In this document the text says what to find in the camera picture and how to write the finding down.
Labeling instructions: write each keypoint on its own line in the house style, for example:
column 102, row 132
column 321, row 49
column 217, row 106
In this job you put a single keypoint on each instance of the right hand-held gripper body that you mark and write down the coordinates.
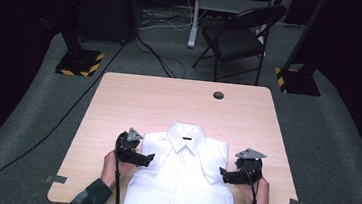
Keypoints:
column 246, row 165

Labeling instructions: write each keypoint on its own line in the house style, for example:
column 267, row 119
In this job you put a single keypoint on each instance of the white desk frame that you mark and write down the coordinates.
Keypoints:
column 195, row 16

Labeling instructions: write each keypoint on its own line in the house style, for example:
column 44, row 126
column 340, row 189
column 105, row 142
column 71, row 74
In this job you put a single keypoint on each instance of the black folding chair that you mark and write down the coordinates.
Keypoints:
column 233, row 41

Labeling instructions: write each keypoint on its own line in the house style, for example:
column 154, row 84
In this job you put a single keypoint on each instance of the person's right hand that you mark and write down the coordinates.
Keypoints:
column 262, row 197

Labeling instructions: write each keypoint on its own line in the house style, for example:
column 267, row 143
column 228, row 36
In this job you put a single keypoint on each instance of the stand with striped base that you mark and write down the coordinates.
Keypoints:
column 299, row 81
column 79, row 62

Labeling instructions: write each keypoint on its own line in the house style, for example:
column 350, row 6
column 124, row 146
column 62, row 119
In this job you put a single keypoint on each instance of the person's left hand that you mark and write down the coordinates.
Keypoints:
column 108, row 172

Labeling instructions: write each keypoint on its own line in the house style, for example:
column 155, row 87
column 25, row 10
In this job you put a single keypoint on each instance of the white short-sleeved shirt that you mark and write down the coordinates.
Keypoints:
column 181, row 182

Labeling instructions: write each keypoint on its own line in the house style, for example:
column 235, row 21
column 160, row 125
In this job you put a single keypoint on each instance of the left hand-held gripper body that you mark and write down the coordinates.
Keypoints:
column 128, row 145

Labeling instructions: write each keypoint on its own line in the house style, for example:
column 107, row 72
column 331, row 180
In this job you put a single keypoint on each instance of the dark cabinet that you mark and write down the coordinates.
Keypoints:
column 106, row 7

